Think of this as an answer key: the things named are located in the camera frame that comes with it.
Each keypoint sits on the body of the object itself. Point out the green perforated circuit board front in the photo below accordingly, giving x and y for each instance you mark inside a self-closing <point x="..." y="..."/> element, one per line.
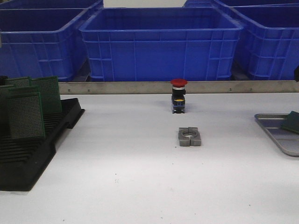
<point x="291" y="123"/>

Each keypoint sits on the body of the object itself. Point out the green circuit board rear right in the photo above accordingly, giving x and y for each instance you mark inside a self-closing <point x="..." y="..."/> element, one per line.
<point x="50" y="95"/>

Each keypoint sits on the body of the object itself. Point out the green circuit board rear left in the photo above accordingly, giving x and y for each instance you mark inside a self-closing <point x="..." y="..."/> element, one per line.
<point x="19" y="82"/>

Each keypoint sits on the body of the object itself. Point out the black slotted board rack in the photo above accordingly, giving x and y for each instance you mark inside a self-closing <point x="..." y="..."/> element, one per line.
<point x="23" y="162"/>

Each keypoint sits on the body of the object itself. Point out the silver metal tray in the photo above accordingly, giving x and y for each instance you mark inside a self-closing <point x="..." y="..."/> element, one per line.
<point x="287" y="141"/>

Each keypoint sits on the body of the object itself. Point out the green circuit board far left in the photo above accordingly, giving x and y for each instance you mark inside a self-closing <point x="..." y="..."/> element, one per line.
<point x="4" y="115"/>

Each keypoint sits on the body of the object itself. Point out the red emergency stop button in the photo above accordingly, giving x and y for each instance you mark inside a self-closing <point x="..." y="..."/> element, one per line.
<point x="178" y="95"/>

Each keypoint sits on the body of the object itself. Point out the grey split clamp block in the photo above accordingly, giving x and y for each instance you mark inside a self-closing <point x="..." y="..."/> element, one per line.
<point x="189" y="137"/>

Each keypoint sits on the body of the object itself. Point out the blue plastic crate centre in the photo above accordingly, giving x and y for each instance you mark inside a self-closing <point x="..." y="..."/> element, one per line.
<point x="160" y="44"/>

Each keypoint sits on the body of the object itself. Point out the blue plastic crate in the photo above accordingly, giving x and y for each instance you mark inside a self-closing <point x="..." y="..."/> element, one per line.
<point x="160" y="44"/>
<point x="268" y="48"/>
<point x="42" y="42"/>

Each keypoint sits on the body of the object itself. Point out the blue crate far right back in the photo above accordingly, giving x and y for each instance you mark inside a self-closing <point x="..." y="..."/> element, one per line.
<point x="239" y="3"/>

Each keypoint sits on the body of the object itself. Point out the blue plastic crate left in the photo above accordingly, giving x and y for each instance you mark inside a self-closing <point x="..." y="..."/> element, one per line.
<point x="42" y="42"/>

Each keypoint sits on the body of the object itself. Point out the blue plastic crate right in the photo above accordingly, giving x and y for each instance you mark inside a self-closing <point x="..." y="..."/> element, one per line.
<point x="268" y="48"/>

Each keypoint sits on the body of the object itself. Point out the blue crate far left back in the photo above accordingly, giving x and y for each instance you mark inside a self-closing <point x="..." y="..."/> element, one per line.
<point x="51" y="4"/>

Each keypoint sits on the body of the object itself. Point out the stainless steel table rail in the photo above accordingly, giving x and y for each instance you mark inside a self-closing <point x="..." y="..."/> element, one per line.
<point x="193" y="87"/>

